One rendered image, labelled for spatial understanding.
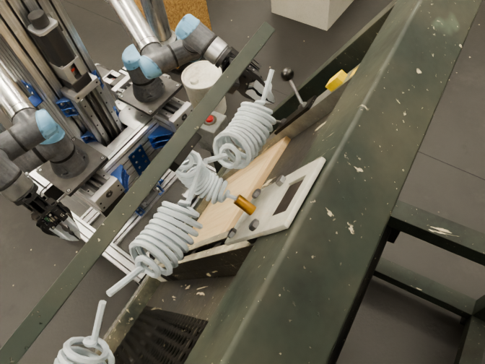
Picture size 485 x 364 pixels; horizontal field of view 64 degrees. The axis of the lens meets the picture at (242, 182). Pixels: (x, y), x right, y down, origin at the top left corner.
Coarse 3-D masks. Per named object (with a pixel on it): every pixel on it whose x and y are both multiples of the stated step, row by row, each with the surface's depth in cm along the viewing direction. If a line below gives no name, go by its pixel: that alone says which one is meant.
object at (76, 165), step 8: (72, 152) 157; (80, 152) 162; (64, 160) 155; (72, 160) 158; (80, 160) 161; (88, 160) 166; (56, 168) 158; (64, 168) 159; (72, 168) 159; (80, 168) 161; (64, 176) 161; (72, 176) 161
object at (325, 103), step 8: (344, 80) 93; (336, 88) 94; (344, 88) 93; (320, 96) 104; (328, 96) 98; (336, 96) 96; (320, 104) 101; (328, 104) 100; (312, 112) 106; (320, 112) 104; (328, 112) 102; (296, 120) 112; (304, 120) 110; (312, 120) 108; (288, 128) 117; (296, 128) 115; (304, 128) 113; (272, 136) 127; (280, 136) 122; (288, 136) 120; (272, 144) 128; (232, 168) 157; (224, 176) 167
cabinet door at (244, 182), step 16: (256, 160) 136; (272, 160) 116; (240, 176) 144; (256, 176) 118; (224, 192) 151; (240, 192) 124; (208, 208) 159; (224, 208) 129; (208, 224) 136; (224, 224) 113
